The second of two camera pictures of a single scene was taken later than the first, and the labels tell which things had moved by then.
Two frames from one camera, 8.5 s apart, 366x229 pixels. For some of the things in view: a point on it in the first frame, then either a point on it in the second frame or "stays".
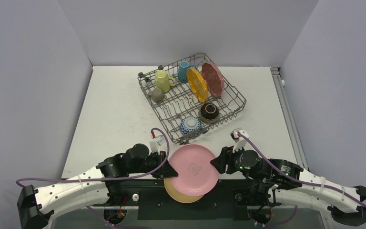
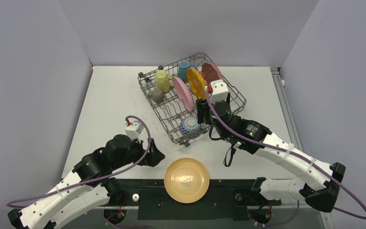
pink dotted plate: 213,78 stays
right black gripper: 225,160 → 204,111
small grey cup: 157,95 stays
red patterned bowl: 190,126 stays
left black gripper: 166,171 → 153,158
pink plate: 196,175 → 183,93
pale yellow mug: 163,81 stays
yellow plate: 198,84 stays
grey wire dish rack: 190,96 stays
